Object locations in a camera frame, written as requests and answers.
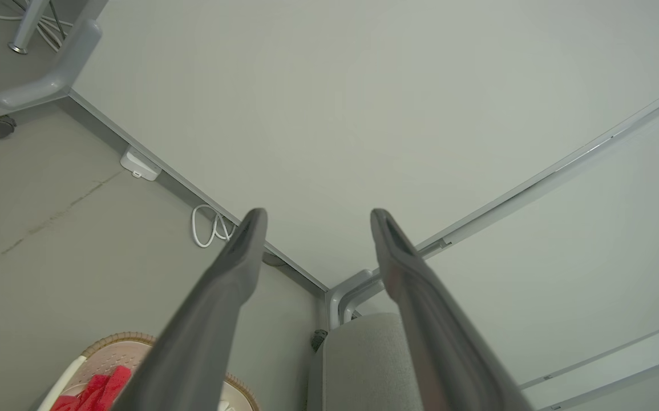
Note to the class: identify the cream perforated laundry basket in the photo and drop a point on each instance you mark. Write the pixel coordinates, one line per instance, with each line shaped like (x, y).
(109, 354)

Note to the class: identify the white wall power adapter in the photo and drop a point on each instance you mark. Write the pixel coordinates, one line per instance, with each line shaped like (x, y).
(139, 164)

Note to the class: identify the grey curved corner frame tube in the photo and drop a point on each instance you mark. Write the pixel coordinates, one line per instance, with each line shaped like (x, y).
(346, 294)

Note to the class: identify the grey round floor disc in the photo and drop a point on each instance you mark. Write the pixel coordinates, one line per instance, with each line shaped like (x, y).
(273, 260)

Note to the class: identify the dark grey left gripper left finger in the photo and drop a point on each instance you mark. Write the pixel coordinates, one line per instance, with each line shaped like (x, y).
(209, 319)

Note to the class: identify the red cloth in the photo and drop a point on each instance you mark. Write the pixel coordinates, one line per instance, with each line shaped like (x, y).
(101, 388)

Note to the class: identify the grey table leg with caster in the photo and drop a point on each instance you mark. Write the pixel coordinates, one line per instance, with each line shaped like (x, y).
(61, 74)

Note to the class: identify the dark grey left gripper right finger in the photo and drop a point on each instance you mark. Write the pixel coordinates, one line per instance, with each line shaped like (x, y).
(437, 342)

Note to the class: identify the grey metal partition rail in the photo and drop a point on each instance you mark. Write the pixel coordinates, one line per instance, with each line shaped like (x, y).
(563, 162)

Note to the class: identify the grey upholstered chair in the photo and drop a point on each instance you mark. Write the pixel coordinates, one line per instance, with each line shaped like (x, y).
(363, 365)

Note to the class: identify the small black caster wheel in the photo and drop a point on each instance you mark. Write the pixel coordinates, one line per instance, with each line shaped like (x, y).
(318, 339)

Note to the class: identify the chrome metal leg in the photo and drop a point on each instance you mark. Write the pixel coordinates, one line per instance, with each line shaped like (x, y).
(28, 25)

